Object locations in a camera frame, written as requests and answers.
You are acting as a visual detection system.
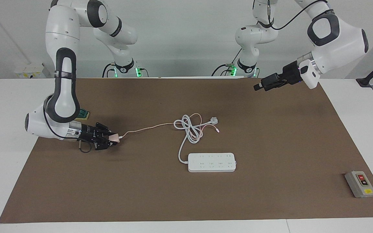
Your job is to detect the white power strip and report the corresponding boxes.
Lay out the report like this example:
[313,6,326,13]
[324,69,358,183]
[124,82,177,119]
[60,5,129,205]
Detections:
[187,153,237,173]

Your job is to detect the brown table mat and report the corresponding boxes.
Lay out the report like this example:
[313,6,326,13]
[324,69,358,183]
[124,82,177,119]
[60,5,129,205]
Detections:
[0,78,373,224]

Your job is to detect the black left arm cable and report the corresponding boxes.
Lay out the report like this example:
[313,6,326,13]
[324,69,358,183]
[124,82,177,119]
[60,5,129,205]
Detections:
[253,0,329,31]

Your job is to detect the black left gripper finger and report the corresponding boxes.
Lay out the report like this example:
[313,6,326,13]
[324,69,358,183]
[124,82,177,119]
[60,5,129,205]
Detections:
[260,73,283,85]
[254,81,286,93]

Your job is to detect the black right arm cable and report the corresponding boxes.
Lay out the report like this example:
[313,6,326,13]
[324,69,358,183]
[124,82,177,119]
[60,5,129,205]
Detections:
[43,97,92,153]

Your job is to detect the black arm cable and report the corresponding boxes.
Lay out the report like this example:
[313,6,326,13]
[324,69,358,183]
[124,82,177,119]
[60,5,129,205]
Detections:
[253,0,329,31]
[43,97,92,153]

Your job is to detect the white power cord with plug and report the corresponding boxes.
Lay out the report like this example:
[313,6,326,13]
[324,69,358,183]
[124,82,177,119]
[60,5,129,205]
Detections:
[174,115,219,164]

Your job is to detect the grey on-off switch box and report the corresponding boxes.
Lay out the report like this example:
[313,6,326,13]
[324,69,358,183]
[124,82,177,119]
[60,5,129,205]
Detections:
[345,171,373,198]

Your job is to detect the white box yellow labels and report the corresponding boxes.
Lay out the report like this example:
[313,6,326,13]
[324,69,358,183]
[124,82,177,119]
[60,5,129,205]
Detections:
[14,65,49,79]

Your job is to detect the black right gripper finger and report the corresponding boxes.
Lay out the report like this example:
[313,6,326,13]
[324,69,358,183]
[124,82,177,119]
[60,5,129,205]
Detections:
[91,138,118,152]
[91,122,116,136]

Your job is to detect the pink charging cable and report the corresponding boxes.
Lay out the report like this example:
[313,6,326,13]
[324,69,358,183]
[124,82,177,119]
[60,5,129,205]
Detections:
[120,113,220,140]

